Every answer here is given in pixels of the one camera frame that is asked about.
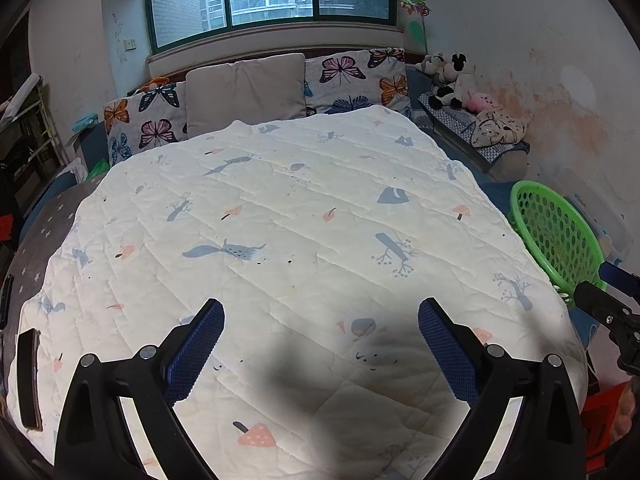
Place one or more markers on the beige patterned cloth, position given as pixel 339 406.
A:
pixel 500 127

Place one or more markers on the colourful pinwheel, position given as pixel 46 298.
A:
pixel 416 7

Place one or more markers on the teal packet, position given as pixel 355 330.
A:
pixel 85 124

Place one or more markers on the metal shelf rack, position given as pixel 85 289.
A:
pixel 25 125

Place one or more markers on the black white plush cow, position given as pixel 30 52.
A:
pixel 447 80

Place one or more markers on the grey cushion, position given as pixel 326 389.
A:
pixel 245 92

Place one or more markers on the red plastic stool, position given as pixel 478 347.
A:
pixel 600 420

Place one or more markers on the wall socket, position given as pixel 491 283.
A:
pixel 130 44

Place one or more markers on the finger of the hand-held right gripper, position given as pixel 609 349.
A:
pixel 622 277
pixel 600 305

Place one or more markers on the pink plush toy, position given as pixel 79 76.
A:
pixel 482 102

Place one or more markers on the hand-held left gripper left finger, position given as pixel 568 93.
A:
pixel 197 350

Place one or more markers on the large butterfly print cushion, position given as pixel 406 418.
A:
pixel 360 77

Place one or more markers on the green plastic basket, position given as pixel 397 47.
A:
pixel 555 230

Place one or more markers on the small butterfly print cushion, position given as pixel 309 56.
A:
pixel 145 120

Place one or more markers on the window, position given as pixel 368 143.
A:
pixel 270 0

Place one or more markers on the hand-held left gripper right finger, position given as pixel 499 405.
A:
pixel 445 350

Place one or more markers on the white printed quilted blanket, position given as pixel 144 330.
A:
pixel 300 200

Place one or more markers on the person's right forearm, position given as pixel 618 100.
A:
pixel 629 412

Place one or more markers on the grey star print cloth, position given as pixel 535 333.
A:
pixel 45 230

